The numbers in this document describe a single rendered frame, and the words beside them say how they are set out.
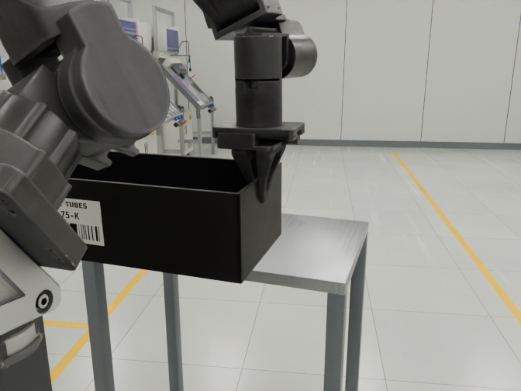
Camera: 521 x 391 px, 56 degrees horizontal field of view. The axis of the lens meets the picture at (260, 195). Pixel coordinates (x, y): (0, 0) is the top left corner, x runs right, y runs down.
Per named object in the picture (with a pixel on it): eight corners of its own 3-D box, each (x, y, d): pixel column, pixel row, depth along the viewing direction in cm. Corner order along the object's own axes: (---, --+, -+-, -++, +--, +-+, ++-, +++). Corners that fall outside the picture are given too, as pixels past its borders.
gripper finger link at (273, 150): (237, 192, 67) (235, 124, 65) (287, 195, 65) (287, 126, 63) (218, 206, 61) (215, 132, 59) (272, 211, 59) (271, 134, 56)
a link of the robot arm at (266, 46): (223, 27, 56) (264, 25, 53) (257, 29, 62) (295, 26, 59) (225, 88, 58) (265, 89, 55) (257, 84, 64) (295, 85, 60)
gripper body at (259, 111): (230, 133, 65) (229, 77, 63) (305, 136, 62) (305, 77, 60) (211, 142, 59) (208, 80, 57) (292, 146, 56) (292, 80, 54)
